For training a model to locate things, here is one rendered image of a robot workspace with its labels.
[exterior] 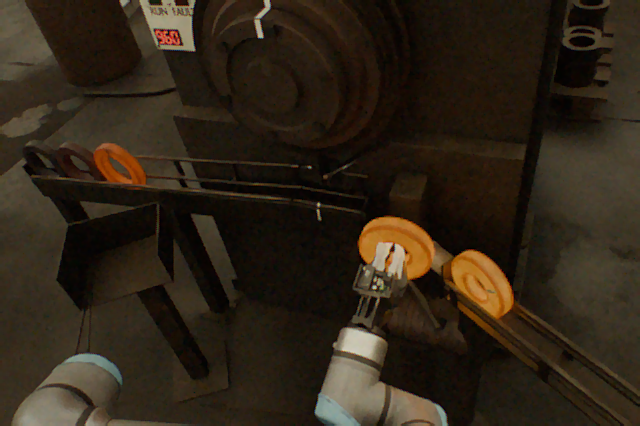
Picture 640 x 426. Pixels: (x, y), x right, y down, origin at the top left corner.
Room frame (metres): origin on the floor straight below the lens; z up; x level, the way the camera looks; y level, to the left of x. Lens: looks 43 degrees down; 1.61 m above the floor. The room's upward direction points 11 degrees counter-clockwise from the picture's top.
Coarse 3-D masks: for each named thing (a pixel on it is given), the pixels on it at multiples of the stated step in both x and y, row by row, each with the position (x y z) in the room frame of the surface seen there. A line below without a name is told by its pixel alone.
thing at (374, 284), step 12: (360, 264) 0.61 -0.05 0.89; (360, 276) 0.60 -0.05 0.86; (372, 276) 0.58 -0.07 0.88; (384, 276) 0.58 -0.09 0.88; (396, 276) 0.57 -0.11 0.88; (360, 288) 0.57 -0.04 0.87; (372, 288) 0.57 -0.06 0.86; (384, 288) 0.56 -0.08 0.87; (396, 288) 0.58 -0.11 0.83; (360, 300) 0.58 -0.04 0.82; (372, 300) 0.55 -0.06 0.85; (384, 300) 0.55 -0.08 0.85; (396, 300) 0.57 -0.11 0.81; (360, 312) 0.54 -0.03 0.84; (372, 312) 0.53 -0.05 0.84; (384, 312) 0.56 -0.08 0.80; (348, 324) 0.53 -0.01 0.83; (360, 324) 0.52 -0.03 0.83; (372, 324) 0.50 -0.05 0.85; (384, 336) 0.50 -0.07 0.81
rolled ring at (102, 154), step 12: (108, 144) 1.38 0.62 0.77; (96, 156) 1.39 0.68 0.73; (108, 156) 1.36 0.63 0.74; (120, 156) 1.33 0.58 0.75; (132, 156) 1.34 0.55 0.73; (108, 168) 1.40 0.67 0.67; (132, 168) 1.31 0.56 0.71; (120, 180) 1.38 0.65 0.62; (132, 180) 1.37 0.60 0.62; (144, 180) 1.33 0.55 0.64
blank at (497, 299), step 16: (464, 256) 0.68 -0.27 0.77; (480, 256) 0.66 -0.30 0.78; (464, 272) 0.67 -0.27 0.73; (480, 272) 0.63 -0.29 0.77; (496, 272) 0.62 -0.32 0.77; (464, 288) 0.67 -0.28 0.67; (480, 288) 0.66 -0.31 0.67; (496, 288) 0.59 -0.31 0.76; (480, 304) 0.62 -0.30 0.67; (496, 304) 0.58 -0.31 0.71
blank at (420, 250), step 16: (368, 224) 0.72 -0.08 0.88; (384, 224) 0.69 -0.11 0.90; (400, 224) 0.68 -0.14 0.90; (368, 240) 0.70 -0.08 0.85; (384, 240) 0.68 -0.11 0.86; (400, 240) 0.66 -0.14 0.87; (416, 240) 0.65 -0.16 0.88; (368, 256) 0.70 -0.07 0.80; (416, 256) 0.65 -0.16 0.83; (432, 256) 0.65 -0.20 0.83; (416, 272) 0.65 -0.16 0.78
